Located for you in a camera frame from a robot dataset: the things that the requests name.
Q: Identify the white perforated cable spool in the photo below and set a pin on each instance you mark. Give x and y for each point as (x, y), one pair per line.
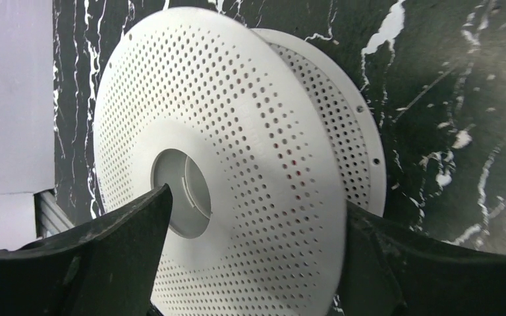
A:
(262, 139)

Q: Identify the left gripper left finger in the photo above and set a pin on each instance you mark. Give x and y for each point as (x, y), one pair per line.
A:
(103, 267)

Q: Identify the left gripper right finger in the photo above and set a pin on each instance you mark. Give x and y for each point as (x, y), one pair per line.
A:
(391, 270)

